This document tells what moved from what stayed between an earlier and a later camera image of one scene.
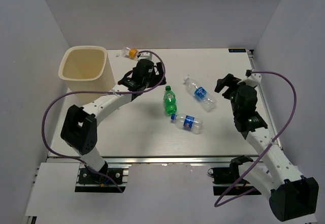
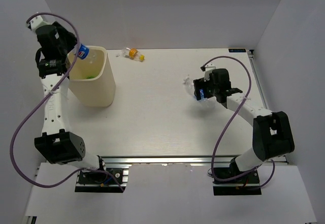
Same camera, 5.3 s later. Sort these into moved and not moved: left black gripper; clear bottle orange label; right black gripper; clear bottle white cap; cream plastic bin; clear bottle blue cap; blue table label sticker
Moved: clear bottle blue cap; clear bottle white cap; right black gripper; left black gripper
Not moved: blue table label sticker; cream plastic bin; clear bottle orange label
